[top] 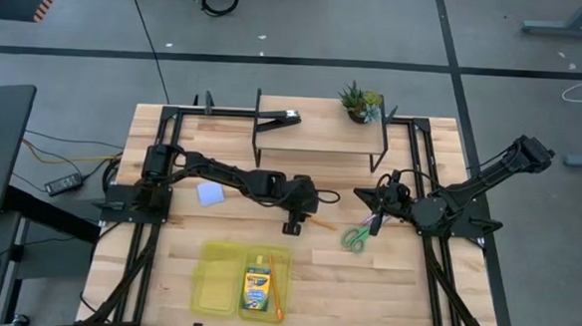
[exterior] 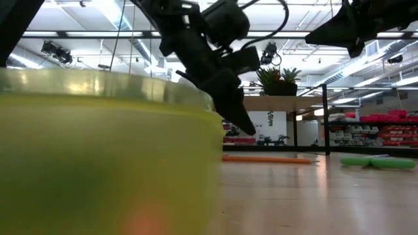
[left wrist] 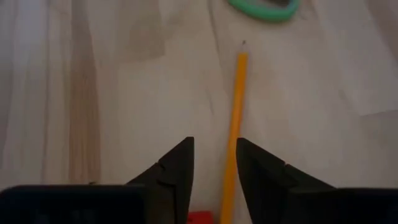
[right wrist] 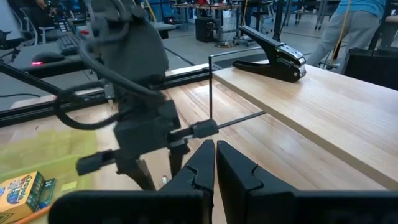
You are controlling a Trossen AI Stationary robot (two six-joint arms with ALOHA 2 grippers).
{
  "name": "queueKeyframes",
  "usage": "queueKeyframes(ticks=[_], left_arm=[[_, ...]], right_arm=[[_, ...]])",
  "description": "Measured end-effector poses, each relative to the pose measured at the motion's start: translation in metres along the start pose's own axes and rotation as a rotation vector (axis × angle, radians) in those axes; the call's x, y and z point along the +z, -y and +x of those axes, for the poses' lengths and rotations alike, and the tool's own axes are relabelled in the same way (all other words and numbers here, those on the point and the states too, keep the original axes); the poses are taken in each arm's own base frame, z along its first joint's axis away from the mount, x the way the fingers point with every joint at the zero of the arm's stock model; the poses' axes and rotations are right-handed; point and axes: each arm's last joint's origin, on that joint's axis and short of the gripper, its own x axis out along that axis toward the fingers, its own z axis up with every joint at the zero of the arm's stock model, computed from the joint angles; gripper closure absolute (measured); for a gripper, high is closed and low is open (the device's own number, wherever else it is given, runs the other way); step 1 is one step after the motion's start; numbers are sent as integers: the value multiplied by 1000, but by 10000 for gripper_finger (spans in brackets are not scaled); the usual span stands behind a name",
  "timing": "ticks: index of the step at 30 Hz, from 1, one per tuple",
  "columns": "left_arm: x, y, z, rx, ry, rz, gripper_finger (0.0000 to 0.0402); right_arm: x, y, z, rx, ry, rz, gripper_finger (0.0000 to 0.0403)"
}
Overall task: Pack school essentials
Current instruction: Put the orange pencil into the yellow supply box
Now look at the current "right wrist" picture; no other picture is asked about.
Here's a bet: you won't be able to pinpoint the person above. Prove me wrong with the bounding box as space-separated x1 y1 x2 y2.
306 0 387 68
27 0 62 19

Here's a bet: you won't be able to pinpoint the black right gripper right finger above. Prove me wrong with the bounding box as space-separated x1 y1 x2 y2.
216 140 398 224

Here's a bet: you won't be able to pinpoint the black keyboard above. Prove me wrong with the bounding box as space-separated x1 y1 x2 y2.
55 33 82 56

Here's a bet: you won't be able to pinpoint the black desk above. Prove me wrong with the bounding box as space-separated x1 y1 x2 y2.
11 39 105 80

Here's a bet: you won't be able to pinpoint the orange pencil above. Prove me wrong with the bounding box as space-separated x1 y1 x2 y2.
12 205 52 224

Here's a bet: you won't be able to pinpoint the Crayola crayon box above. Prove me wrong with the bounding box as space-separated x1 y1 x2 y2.
0 170 57 224

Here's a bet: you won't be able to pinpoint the black computer mouse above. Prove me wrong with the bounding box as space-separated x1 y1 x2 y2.
30 51 66 68

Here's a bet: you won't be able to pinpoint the white office chair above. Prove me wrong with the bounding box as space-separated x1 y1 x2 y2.
18 7 57 44

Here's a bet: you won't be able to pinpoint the yellow transparent pencil case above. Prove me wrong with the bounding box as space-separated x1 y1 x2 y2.
0 129 102 224

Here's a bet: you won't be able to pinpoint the yellow hanging cable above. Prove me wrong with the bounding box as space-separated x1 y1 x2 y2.
328 0 352 67

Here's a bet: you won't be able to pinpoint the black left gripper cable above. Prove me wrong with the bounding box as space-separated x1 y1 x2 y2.
53 40 165 131

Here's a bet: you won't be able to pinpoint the large black case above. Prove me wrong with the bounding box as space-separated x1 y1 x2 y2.
343 46 398 91

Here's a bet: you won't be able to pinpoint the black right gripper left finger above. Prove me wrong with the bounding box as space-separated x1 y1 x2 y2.
48 139 216 224

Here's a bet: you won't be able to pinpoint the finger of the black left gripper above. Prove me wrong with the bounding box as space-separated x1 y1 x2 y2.
169 144 191 179
116 157 156 191

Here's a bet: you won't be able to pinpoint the black computer tower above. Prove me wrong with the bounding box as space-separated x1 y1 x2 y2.
195 16 216 44

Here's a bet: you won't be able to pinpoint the black aluminium table frame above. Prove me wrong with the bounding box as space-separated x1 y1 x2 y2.
0 63 215 128

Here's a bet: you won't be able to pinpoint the wooden riser shelf black legs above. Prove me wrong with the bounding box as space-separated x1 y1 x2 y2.
207 45 398 191

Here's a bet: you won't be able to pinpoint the black office chair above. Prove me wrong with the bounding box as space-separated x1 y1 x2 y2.
0 29 27 63

